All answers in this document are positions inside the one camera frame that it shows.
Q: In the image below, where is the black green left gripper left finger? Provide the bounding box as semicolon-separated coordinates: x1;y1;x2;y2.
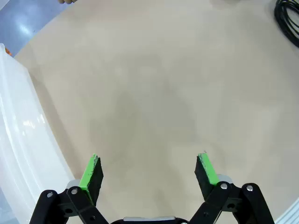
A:
29;153;109;224

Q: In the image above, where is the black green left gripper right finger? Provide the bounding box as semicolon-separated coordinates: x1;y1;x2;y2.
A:
189;153;275;224

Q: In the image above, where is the black cable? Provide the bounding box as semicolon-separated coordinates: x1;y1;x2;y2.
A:
273;0;299;49

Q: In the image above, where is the clear plastic storage bin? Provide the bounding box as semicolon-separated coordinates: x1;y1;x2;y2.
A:
0;43;75;224

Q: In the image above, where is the aluminium frame rail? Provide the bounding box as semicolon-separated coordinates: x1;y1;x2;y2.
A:
275;199;299;224

